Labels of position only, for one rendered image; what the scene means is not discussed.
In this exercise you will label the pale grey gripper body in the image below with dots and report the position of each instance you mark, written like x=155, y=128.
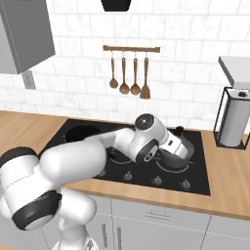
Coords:
x=187, y=148

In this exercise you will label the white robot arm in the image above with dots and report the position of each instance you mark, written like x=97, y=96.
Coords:
x=71, y=162

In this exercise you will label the dark grey pan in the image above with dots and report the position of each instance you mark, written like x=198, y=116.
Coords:
x=172, y=161

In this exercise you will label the black hob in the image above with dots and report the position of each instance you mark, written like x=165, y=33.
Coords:
x=195, y=175

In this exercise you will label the grey hob knob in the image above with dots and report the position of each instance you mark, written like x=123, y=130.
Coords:
x=186, y=184
x=101, y=173
x=127, y=176
x=158, y=180

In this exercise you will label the white paper towel roll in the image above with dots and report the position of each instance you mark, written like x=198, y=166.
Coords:
x=232, y=120

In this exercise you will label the grey drawer front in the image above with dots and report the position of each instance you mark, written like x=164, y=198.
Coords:
x=188, y=213
x=231, y=232

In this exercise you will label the wooden spatula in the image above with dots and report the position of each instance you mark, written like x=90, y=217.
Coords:
x=145, y=92

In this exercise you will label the wooden ladle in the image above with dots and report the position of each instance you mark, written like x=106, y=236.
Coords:
x=124, y=88

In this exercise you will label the grey cupboard door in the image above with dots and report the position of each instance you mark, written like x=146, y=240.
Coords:
x=101, y=211
x=156, y=236

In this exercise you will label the small wooden spoon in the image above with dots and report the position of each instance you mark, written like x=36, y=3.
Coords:
x=113, y=83

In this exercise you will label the black pot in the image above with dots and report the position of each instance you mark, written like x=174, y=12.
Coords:
x=81, y=133

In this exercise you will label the black range hood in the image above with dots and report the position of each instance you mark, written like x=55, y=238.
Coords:
x=116, y=5

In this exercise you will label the pale grey wall cupboard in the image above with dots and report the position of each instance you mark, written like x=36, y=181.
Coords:
x=237, y=70

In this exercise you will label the wooden utensil rail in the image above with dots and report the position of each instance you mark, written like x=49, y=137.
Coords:
x=130, y=49

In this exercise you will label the grey wall socket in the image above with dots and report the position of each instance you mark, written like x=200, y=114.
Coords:
x=29, y=79

